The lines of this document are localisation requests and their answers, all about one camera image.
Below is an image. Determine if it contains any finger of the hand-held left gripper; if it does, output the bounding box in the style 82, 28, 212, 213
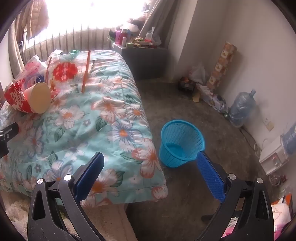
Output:
0, 142, 9, 159
0, 122, 19, 142

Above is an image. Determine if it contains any grey cabinet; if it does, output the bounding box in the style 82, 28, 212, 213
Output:
113, 42, 170, 80

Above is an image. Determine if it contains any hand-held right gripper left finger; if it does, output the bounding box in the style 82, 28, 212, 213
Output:
28, 152, 105, 241

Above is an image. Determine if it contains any floral printed cloth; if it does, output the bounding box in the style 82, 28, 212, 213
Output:
196, 83, 226, 107

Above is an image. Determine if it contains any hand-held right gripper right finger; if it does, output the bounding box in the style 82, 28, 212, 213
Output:
196, 151, 274, 241

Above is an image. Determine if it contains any blue plastic mesh basket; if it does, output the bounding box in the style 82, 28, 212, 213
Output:
159, 120, 206, 168

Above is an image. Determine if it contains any clear bag with red print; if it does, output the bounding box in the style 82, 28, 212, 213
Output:
45, 51, 80, 94

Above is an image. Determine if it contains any beige curtain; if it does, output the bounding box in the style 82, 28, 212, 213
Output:
8, 23, 26, 73

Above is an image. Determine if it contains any red thin straw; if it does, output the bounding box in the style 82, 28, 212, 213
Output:
45, 57, 52, 84

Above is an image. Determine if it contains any red paper noodle bowl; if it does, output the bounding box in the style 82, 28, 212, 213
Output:
4, 79, 52, 114

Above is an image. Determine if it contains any metal balcony railing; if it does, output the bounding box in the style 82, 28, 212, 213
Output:
18, 27, 116, 61

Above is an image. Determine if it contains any white wall socket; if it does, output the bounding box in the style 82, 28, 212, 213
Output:
264, 117, 275, 131

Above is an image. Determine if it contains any grey curtain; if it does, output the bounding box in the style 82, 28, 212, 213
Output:
139, 0, 181, 43

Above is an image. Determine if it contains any hanging padded jacket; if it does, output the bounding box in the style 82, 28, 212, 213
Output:
22, 0, 50, 39

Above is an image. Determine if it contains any white plastic bag with handles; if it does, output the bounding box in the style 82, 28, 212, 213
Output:
144, 27, 162, 46

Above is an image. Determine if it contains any blue white plastic bag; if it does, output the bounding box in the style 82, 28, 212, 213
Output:
14, 55, 50, 93

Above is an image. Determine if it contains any pile of small boxes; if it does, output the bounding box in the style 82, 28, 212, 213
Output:
126, 37, 160, 49

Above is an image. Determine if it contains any white cable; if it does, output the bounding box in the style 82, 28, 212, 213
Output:
253, 138, 264, 158

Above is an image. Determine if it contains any floral quilted blanket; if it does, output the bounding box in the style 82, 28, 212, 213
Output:
0, 50, 168, 208

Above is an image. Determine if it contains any tall patterned box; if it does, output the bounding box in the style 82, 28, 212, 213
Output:
207, 42, 238, 93

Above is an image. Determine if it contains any large blue water jug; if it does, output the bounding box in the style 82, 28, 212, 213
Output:
229, 89, 257, 127

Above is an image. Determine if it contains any pink patterned clothing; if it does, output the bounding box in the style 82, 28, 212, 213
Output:
270, 194, 292, 237

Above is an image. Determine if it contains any orange long stick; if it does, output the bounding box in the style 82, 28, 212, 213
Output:
82, 51, 91, 93

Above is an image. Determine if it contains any crumpled white plastic bag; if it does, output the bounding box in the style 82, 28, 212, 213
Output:
190, 65, 208, 85

